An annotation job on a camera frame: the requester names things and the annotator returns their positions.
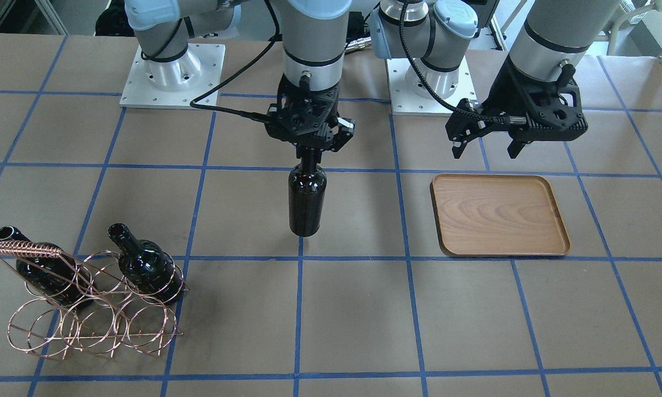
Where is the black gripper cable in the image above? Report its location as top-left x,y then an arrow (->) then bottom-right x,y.
190,0 -> 282,123

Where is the wooden tray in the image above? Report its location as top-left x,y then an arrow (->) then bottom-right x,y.
430,173 -> 572,257

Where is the dark wine bottle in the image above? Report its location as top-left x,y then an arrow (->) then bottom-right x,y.
288,146 -> 328,237
108,223 -> 183,304

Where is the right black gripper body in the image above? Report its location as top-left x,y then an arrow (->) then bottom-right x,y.
286,94 -> 338,149

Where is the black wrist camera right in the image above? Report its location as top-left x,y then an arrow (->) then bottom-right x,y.
265,87 -> 339,150

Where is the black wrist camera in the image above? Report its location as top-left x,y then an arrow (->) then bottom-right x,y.
265,87 -> 339,150
508,74 -> 589,144

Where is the copper wire bottle basket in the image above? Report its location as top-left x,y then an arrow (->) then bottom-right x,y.
0,241 -> 183,360

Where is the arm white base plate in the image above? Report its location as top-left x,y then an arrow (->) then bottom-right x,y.
120,44 -> 227,110
386,58 -> 477,116

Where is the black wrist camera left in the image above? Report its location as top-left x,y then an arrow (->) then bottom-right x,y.
508,74 -> 589,144

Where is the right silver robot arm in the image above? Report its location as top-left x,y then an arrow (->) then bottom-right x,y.
124,1 -> 354,160

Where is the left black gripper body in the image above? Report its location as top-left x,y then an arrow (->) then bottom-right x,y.
483,56 -> 563,141

